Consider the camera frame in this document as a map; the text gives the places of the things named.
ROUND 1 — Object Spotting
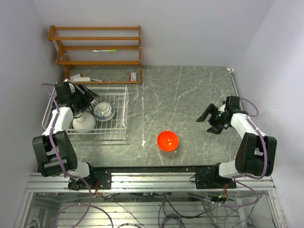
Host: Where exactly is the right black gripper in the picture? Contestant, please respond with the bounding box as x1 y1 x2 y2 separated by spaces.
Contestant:
197 104 228 134

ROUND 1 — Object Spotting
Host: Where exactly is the cream bowl blue base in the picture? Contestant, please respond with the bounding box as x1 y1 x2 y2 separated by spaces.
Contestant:
87 99 98 112

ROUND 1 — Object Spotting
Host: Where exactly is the blue floral bowl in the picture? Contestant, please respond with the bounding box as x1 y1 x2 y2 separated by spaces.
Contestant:
93 102 115 122

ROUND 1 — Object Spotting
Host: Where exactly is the plain white bowl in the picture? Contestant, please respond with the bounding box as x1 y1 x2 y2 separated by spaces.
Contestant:
72 113 96 133

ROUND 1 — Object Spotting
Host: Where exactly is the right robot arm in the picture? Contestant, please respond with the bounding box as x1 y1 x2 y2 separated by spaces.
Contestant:
190 96 277 190

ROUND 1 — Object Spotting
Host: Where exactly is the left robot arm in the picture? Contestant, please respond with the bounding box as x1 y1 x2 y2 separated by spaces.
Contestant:
32 82 98 190

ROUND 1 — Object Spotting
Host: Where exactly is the white box under shelf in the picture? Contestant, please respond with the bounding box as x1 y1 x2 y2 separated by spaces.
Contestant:
69 74 91 83

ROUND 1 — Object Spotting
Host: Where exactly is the green white pen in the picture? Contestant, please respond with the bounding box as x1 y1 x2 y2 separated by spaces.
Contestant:
92 49 116 53

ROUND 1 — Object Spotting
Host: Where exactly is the red white small box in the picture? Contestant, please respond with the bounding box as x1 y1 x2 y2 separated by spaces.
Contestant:
130 72 137 82

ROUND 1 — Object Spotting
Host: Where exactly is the orange bowl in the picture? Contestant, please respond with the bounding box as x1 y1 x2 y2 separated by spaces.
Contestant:
157 131 179 152

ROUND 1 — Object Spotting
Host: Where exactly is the white wire dish rack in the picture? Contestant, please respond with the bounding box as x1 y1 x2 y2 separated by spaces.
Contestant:
41 86 129 135

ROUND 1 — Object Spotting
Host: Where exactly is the aluminium mounting rail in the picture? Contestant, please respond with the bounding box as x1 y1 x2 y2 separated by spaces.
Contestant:
26 172 275 193

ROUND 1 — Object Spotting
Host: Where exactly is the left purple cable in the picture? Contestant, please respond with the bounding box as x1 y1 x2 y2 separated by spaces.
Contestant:
41 83 114 228

